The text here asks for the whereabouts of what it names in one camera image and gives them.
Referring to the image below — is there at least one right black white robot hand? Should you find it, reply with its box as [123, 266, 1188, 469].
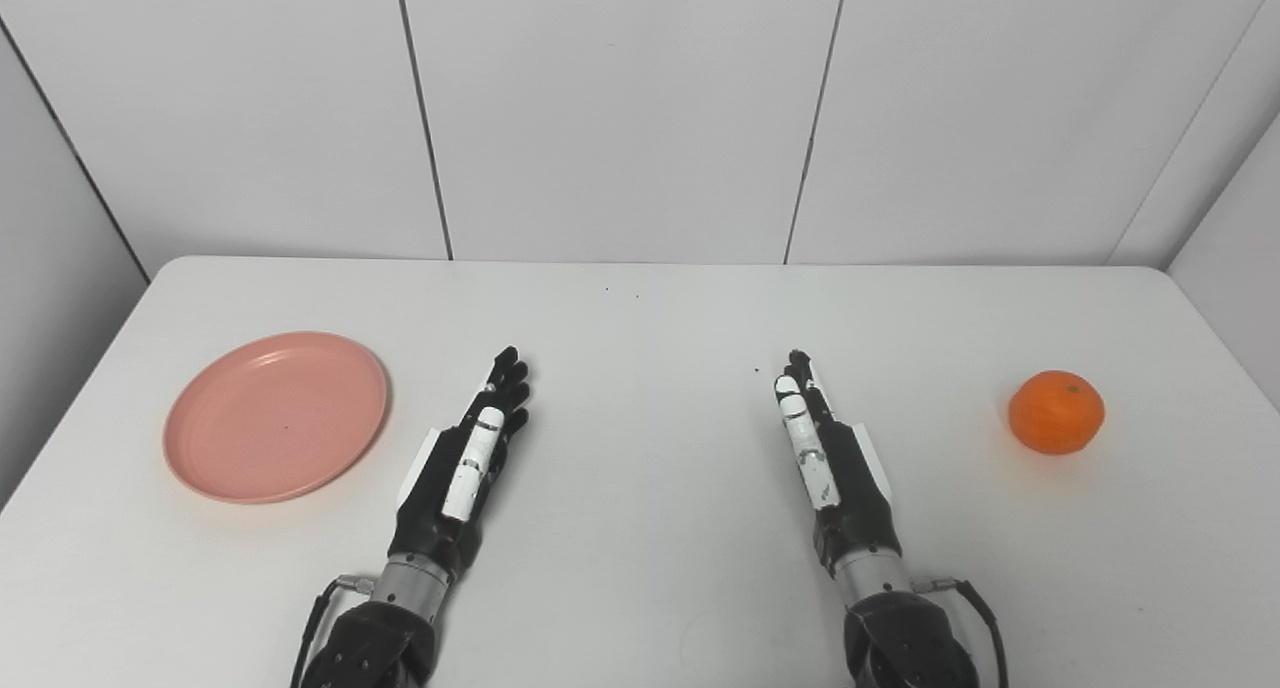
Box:
[773, 349, 903, 577]

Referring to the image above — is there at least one pink round plate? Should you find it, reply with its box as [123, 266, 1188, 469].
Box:
[163, 331, 390, 505]

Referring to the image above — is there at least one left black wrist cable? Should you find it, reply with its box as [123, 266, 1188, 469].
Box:
[290, 573, 377, 688]

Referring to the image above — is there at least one orange fruit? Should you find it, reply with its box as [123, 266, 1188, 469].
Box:
[1008, 370, 1106, 456]

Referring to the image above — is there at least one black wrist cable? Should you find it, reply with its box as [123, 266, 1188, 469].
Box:
[912, 577, 1009, 688]
[290, 573, 377, 688]

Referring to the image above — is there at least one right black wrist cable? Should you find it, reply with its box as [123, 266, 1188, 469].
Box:
[912, 577, 1009, 688]

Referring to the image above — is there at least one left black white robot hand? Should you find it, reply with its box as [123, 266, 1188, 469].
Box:
[388, 346, 531, 577]

